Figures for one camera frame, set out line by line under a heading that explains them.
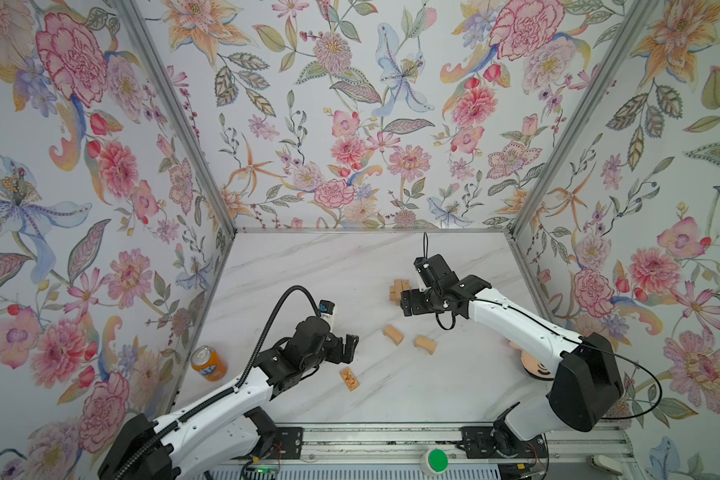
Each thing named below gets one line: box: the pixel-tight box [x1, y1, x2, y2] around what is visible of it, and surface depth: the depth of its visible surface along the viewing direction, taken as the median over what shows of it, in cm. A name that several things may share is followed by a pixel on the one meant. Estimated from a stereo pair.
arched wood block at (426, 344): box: [414, 335, 437, 355], surface depth 92 cm
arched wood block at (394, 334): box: [383, 324, 404, 346], surface depth 95 cm
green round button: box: [428, 449, 449, 473], surface depth 66 cm
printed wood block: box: [340, 367, 361, 392], surface depth 85 cm
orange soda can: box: [190, 345, 228, 382], surface depth 79 cm
